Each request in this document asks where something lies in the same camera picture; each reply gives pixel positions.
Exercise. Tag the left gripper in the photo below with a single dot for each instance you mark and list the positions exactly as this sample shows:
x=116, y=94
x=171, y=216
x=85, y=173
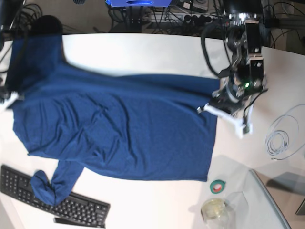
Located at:
x=229, y=99

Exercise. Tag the dark blue t-shirt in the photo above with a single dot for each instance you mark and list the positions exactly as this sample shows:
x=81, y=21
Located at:
x=136, y=127

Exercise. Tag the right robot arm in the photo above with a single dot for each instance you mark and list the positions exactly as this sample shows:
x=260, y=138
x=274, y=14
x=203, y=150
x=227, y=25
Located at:
x=10, y=11

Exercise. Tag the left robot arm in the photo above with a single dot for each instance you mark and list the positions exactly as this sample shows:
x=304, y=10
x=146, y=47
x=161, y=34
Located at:
x=239, y=24

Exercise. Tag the black power strip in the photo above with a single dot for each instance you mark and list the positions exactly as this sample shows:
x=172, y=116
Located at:
x=200, y=20

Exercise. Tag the green electrical tape roll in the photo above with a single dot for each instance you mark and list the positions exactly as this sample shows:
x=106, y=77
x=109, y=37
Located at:
x=217, y=186

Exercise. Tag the clear glass jar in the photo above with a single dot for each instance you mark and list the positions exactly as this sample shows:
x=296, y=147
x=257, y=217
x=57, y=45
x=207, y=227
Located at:
x=215, y=214

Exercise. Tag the blue box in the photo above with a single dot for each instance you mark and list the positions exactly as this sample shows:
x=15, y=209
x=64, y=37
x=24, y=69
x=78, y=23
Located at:
x=138, y=3

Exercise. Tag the black computer keyboard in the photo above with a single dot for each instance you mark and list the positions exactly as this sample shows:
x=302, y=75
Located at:
x=75, y=209

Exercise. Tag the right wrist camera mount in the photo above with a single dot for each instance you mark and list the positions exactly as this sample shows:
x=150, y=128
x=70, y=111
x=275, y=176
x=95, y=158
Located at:
x=7, y=102

